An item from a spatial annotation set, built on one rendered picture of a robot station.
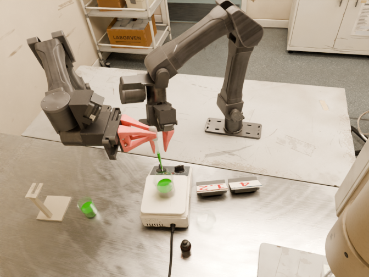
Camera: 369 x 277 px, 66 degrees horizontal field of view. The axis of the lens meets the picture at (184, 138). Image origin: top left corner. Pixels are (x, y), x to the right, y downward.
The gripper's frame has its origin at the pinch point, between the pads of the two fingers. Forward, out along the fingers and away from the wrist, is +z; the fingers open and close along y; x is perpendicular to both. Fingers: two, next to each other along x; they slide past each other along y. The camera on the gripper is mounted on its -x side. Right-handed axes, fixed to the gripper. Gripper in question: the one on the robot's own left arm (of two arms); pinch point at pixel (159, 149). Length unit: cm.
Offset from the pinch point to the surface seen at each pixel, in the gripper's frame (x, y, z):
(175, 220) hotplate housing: -15.5, -0.7, 14.6
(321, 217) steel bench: -26.9, 38.0, 16.6
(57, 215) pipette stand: 4.8, -31.0, 18.0
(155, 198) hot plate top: -10.7, -4.6, 9.6
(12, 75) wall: 154, -62, -12
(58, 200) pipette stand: 9.6, -30.7, 15.5
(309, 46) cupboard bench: 151, 194, -24
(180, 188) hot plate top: -11.3, 2.5, 8.0
